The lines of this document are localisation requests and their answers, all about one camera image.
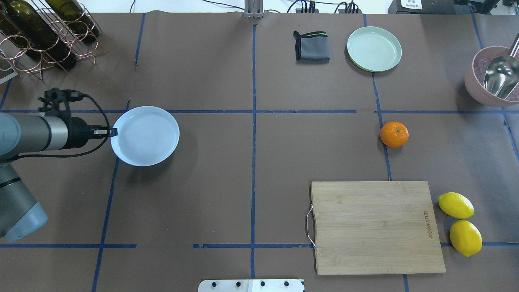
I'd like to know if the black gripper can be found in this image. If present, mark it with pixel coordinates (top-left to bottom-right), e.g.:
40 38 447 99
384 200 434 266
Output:
65 118 118 149

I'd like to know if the light blue plate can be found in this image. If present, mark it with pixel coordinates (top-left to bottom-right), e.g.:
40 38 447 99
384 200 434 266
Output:
110 106 180 167

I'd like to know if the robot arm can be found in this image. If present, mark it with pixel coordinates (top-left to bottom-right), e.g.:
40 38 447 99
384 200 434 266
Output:
1 113 118 243

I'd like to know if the light green plate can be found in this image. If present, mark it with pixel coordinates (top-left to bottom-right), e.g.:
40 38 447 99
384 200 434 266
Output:
346 26 403 73

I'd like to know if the dark green wine bottle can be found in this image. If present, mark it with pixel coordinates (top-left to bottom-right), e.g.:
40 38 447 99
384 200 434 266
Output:
1 0 77 71

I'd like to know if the grey folded cloth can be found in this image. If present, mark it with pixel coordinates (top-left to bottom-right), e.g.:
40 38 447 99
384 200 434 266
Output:
293 31 330 63

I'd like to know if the bamboo cutting board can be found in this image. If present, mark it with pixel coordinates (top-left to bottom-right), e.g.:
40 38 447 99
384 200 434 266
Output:
310 181 446 275

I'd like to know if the orange fruit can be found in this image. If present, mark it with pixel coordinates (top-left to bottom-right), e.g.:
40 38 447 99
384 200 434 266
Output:
380 121 410 148

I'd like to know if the upper yellow lemon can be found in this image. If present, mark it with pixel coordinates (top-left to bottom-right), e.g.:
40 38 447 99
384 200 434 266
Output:
438 192 475 219

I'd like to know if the yellow lemon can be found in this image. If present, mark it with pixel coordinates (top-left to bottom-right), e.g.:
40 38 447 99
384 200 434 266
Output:
438 192 475 219
449 219 483 257

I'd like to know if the pink bowl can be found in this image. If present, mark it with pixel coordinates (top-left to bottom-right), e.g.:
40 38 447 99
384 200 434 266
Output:
465 46 518 107

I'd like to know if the lower yellow lemon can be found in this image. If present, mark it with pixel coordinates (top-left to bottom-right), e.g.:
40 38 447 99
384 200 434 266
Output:
449 219 483 257

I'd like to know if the metal ice scoop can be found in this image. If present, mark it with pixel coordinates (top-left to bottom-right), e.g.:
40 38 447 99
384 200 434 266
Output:
483 35 519 100

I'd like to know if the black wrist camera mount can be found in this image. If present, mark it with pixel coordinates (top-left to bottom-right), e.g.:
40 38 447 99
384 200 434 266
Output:
38 88 86 121

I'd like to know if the copper wire bottle rack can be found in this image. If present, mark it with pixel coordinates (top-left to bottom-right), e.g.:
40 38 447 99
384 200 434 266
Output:
1 0 106 79

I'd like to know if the aluminium frame post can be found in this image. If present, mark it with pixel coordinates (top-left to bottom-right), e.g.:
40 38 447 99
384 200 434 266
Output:
244 0 265 19

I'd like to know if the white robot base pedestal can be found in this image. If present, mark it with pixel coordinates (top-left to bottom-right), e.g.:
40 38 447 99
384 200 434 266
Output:
198 279 305 292

